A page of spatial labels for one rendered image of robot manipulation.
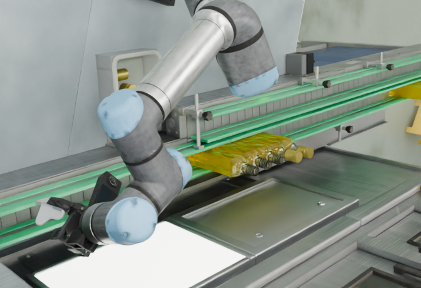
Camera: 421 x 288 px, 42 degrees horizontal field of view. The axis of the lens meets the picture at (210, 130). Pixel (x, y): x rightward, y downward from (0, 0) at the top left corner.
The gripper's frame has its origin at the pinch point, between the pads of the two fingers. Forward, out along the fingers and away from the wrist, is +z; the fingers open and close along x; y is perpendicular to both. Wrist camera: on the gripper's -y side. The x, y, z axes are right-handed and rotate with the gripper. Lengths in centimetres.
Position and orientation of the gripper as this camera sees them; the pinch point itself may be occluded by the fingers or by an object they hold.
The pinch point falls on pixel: (67, 218)
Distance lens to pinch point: 122.8
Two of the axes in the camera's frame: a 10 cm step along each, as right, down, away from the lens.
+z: -5.7, 1.7, 8.1
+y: -4.0, 8.0, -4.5
